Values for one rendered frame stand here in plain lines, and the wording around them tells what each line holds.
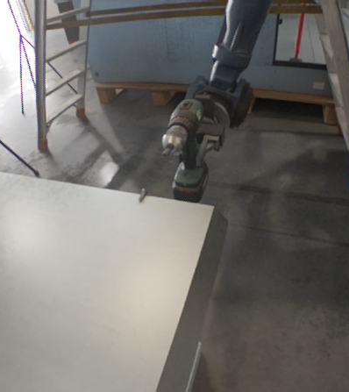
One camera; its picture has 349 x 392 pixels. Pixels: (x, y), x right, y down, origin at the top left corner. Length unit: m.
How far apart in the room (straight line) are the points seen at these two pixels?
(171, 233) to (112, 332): 0.14
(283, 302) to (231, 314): 0.20
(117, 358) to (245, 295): 0.79
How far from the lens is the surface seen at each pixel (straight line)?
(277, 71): 2.09
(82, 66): 2.20
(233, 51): 0.85
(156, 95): 2.29
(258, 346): 0.97
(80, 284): 0.34
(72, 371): 0.30
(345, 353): 1.05
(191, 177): 0.64
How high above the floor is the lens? 0.92
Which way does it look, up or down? 43 degrees down
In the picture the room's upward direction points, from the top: 8 degrees counter-clockwise
